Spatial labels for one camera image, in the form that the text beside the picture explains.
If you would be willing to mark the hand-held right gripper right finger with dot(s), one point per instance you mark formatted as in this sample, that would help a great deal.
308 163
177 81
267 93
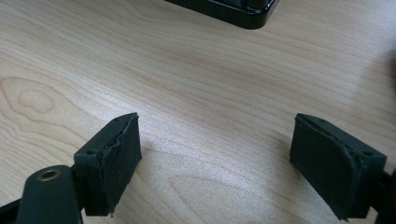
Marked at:
323 165

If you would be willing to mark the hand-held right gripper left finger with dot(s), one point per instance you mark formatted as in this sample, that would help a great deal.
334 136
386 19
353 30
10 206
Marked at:
120 168

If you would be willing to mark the red-topped black shoe rack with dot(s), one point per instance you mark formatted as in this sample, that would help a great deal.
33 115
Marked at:
236 11

